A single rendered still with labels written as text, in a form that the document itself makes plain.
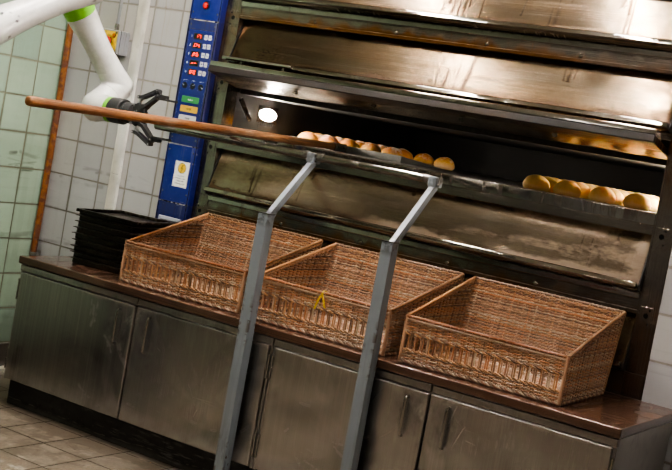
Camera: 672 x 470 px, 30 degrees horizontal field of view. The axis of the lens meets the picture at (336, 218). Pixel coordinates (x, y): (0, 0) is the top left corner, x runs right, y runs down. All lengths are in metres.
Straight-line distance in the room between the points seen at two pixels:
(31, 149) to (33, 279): 0.84
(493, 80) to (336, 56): 0.66
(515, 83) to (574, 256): 0.63
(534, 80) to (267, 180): 1.15
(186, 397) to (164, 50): 1.56
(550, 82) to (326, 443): 1.43
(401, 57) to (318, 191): 0.60
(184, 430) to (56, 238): 1.45
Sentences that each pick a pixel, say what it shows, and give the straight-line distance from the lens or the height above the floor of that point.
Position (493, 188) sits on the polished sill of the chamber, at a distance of 4.38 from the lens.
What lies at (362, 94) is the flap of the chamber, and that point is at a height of 1.40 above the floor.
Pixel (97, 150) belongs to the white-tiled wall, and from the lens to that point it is 5.43.
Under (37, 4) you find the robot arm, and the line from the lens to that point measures 4.29.
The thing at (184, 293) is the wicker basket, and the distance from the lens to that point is 4.47.
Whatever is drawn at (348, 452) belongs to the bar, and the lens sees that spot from 3.99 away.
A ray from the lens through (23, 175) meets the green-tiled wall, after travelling 5.54.
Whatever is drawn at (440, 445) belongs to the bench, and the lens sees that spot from 3.87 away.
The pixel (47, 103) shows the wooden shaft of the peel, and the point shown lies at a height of 1.19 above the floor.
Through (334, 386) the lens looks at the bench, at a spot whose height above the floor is 0.45.
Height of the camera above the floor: 1.25
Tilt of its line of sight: 4 degrees down
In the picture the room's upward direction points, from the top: 10 degrees clockwise
